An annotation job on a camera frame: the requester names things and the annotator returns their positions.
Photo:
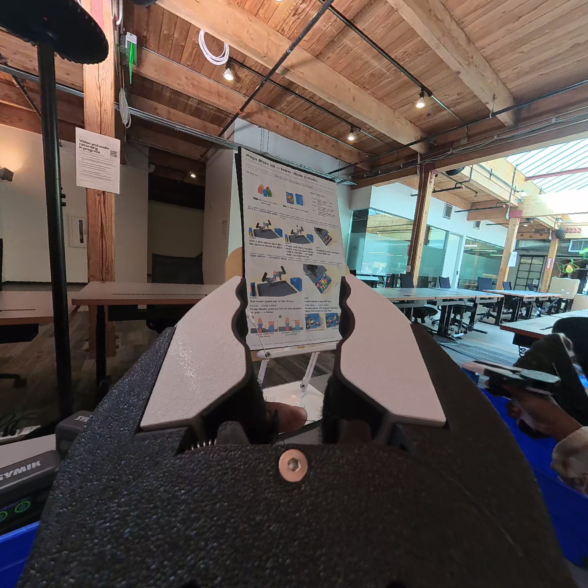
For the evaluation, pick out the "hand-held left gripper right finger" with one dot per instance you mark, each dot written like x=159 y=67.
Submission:
x=386 y=363

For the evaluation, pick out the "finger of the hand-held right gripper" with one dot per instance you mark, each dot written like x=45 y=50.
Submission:
x=491 y=370

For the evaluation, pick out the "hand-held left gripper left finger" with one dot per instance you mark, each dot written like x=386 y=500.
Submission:
x=202 y=358

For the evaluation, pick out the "blue plastic bin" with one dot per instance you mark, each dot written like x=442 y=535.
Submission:
x=16 y=560
x=569 y=519

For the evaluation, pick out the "person's right forearm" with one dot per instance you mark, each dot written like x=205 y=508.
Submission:
x=574 y=452

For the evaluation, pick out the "person's right hand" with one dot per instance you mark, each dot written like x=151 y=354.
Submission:
x=542 y=415

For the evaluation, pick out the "person's left hand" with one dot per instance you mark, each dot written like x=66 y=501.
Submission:
x=289 y=415

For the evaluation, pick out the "black office chair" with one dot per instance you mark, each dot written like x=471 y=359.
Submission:
x=574 y=330
x=177 y=268

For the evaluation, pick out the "wooden office desk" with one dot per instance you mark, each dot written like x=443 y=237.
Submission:
x=413 y=294
x=138 y=291
x=528 y=326
x=23 y=307

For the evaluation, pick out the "white sheet stand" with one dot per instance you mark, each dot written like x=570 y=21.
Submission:
x=287 y=395

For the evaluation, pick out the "green potted plant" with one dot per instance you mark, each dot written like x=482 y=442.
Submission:
x=572 y=265

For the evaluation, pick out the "wooden pillar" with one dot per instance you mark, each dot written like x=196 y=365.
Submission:
x=420 y=220
x=99 y=229

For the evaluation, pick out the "printed instruction sheet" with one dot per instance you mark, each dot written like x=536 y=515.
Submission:
x=294 y=206

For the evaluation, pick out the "white power strip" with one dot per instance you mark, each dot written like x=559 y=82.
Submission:
x=20 y=432

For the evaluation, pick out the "white paper notice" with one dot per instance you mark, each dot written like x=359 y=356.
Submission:
x=96 y=160

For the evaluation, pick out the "ceiling spotlight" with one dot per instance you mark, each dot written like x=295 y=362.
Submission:
x=420 y=100
x=228 y=73
x=351 y=134

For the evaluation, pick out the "black disc pole stand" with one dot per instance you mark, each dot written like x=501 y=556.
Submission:
x=50 y=138

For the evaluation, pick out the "white wall panel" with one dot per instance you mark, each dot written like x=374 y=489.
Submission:
x=78 y=229

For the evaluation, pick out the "green lit wall device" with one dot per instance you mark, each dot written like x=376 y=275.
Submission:
x=132 y=59

